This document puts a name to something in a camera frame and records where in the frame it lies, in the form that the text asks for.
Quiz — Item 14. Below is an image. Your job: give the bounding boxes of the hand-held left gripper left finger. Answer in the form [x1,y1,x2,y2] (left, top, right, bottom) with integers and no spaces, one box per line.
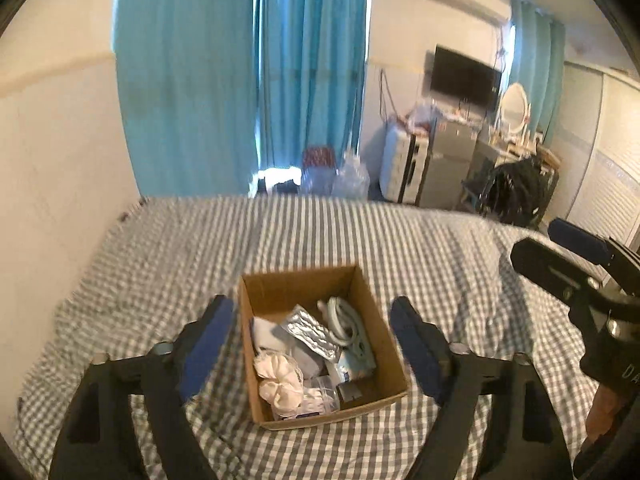
[47,294,236,480]

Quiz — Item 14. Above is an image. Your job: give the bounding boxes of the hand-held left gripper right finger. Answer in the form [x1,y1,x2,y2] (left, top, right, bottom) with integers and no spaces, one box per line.
[389,296,573,480]

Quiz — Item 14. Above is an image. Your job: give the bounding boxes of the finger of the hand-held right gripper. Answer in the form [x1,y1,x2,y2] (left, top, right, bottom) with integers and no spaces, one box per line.
[547,218,621,269]
[510,237,602,307]

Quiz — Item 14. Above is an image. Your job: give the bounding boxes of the brown cardboard box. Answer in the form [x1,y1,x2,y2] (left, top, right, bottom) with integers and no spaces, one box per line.
[237,265,412,431]

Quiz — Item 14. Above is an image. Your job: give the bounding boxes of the white knit glove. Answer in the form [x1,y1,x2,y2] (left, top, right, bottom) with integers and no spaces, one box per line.
[251,316,328,378]

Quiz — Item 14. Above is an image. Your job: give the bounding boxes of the white scrunchie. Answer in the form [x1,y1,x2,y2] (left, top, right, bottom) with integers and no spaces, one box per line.
[254,352,305,381]

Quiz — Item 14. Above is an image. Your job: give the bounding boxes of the white blue tissue pack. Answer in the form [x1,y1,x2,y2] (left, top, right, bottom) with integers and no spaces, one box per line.
[335,355,372,386]

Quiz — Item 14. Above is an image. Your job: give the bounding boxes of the silver blister pack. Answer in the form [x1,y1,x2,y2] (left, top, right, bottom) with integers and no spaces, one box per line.
[280,304,346,361]

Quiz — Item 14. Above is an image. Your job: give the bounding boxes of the clear plastic bag white rings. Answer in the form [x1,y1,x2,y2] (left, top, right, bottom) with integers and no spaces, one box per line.
[272,375,341,421]

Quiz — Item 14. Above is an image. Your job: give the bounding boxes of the person's right hand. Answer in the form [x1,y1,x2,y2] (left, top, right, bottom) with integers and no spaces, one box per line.
[586,386,623,443]

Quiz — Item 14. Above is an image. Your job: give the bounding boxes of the black backpack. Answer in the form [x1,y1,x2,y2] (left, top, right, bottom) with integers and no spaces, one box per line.
[482,157,551,228]

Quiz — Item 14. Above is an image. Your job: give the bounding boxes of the white louvred wardrobe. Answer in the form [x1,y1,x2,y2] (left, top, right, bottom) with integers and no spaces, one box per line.
[547,60,640,256]

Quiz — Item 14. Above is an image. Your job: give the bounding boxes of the grey checked blanket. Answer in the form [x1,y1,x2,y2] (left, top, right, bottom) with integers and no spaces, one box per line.
[12,195,608,480]

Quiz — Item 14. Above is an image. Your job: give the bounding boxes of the white dressing table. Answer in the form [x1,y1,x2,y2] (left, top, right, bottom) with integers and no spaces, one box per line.
[467,132,561,176]

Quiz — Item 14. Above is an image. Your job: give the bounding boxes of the small silver fridge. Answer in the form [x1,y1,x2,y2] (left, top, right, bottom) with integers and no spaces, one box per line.
[419,120,478,208]

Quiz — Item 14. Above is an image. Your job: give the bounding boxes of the white oval mirror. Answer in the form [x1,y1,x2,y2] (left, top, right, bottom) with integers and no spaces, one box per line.
[497,83,531,136]

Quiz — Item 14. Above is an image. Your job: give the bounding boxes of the white suitcase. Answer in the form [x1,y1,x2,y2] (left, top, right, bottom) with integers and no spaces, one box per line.
[380,125,432,205]

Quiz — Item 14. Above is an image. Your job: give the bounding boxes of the teal window curtain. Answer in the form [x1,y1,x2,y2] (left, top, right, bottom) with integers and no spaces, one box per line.
[507,0,568,146]

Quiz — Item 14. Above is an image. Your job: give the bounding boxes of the crumpled plastic bag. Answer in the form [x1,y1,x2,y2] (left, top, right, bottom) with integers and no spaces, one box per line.
[402,100,443,133]

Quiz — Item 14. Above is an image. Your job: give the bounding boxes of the red patterned bag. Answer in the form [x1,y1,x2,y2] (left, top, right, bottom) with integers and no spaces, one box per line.
[301,146,336,171]

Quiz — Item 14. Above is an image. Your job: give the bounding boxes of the wide blue curtain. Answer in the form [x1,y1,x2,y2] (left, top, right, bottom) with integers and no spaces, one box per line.
[112,0,261,196]

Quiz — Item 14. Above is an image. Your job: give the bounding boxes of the narrow blue curtain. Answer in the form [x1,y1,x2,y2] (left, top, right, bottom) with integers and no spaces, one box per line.
[255,0,376,171]

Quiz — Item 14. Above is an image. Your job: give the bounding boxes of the black wall television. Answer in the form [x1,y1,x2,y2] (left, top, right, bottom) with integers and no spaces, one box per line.
[430,45,503,110]

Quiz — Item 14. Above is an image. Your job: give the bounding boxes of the black wall cable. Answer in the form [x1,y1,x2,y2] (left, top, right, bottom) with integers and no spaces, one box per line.
[378,67,401,126]

